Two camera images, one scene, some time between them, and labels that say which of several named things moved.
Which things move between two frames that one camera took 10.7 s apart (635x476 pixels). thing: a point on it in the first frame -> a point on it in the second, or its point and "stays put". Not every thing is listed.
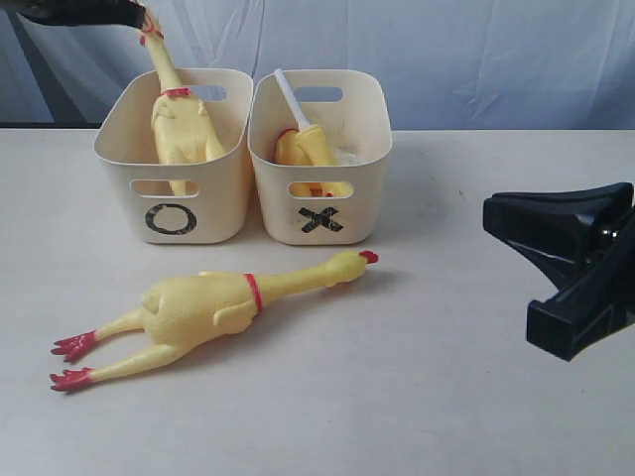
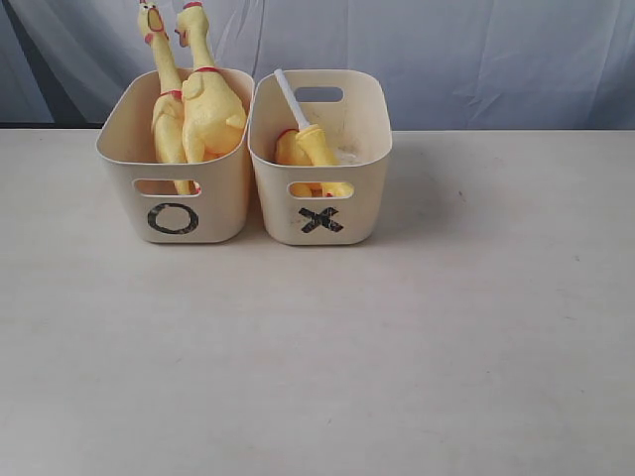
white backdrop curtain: (444, 64) stays put
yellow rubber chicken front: (182, 310) -> (214, 115)
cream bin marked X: (324, 205) stays put
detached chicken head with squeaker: (305, 146) stays put
